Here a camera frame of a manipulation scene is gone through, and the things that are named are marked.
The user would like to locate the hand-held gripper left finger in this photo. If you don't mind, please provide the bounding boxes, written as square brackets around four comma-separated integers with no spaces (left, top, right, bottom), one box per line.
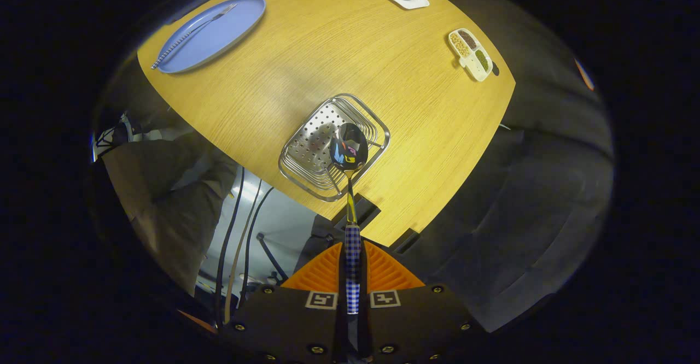
[219,241,349,364]

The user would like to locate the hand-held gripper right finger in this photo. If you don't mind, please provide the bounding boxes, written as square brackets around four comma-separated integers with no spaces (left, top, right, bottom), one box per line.
[358,240,482,364]

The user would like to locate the spoon with checkered handle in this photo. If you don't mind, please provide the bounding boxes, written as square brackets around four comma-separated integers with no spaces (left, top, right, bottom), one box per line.
[329,122,369,315]

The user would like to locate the fork with checkered handle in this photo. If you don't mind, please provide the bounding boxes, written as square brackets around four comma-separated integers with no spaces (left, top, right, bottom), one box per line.
[151,3,238,70]

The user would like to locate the black table clamp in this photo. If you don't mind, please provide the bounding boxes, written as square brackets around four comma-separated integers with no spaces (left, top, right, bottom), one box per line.
[391,228,421,254]
[334,192,381,231]

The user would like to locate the person's grey trousers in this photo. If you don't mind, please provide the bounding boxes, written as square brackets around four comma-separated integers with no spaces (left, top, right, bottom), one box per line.
[104,134,241,293]

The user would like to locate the white divided bean dish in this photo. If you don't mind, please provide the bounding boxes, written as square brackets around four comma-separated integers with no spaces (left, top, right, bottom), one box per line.
[448,28,494,83]

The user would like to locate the blue round plate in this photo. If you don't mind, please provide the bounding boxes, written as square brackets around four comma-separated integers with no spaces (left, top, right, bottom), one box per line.
[155,0,267,74]

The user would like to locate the black cable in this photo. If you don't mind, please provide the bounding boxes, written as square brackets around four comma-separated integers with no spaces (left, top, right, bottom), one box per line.
[241,186,274,293]
[216,167,245,326]

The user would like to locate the metal wire drain basket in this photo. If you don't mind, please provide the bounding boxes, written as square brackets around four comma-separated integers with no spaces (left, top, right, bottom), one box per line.
[278,93,391,202]

